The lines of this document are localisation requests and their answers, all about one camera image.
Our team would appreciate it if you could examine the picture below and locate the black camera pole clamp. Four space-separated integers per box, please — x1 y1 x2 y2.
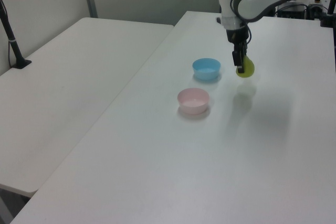
318 0 336 28

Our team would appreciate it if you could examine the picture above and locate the blue plastic bowl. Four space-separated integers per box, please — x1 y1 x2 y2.
192 57 222 82

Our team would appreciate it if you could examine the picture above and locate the pink plastic bowl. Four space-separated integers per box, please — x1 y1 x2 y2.
177 88 211 115

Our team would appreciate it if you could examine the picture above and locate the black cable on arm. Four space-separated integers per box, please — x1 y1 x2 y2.
230 0 289 44

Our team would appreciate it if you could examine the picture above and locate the white side table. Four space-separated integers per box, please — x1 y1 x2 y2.
0 17 175 198

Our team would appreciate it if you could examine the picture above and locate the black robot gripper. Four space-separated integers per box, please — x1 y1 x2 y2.
226 26 250 74

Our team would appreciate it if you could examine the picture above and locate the black background equipment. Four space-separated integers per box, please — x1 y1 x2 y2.
275 0 324 20

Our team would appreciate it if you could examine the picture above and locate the black camera stand pole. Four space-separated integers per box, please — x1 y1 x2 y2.
0 0 33 69

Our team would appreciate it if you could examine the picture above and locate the green pear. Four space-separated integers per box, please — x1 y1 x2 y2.
235 55 256 79

